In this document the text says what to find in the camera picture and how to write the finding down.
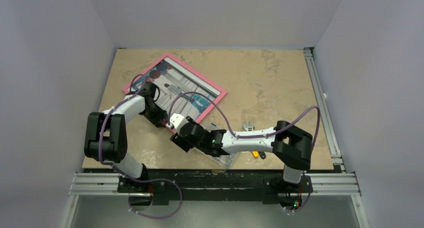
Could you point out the yellow handled screwdriver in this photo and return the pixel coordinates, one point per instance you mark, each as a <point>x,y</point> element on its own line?
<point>255,154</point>

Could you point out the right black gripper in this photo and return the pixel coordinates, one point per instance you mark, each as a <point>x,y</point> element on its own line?
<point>177,140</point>

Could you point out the aluminium rail front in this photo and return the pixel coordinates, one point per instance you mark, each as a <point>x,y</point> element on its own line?
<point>205,180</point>

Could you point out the pink picture frame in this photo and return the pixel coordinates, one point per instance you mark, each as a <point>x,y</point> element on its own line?
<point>186,90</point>

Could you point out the aluminium rail right side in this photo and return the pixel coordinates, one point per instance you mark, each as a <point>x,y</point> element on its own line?
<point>320,97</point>

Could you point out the adjustable wrench black handle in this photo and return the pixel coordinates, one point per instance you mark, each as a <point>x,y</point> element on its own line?
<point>248,126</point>

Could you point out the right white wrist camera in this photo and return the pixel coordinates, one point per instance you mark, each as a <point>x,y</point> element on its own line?
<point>176,122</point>

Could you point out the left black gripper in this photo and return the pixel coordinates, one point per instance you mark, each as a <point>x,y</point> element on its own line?
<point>161,116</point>

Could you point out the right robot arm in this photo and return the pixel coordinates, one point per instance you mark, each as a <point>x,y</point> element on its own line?
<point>290,144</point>

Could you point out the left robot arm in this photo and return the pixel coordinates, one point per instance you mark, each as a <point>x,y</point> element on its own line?
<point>106,132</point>

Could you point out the aluminium rail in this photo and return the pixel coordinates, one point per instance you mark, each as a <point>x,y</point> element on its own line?
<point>320,97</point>
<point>205,180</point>

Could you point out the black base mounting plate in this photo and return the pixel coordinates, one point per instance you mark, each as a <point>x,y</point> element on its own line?
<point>292,194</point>

